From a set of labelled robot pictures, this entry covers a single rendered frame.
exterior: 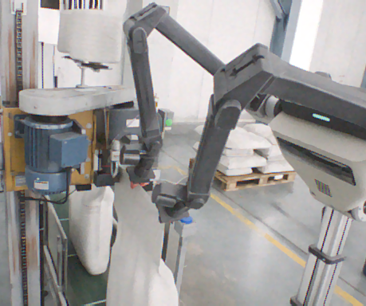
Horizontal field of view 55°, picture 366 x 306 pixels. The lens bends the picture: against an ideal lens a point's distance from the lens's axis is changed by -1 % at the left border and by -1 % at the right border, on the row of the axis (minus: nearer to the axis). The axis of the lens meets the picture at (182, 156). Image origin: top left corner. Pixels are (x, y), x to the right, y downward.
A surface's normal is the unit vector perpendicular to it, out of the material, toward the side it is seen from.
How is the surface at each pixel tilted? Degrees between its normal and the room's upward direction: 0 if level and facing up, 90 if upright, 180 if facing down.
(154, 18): 102
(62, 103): 90
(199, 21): 90
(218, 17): 90
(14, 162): 90
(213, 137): 126
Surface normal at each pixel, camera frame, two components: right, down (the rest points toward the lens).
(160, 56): 0.50, 0.33
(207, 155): -0.06, 0.81
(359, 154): -0.46, -0.69
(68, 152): 0.81, 0.28
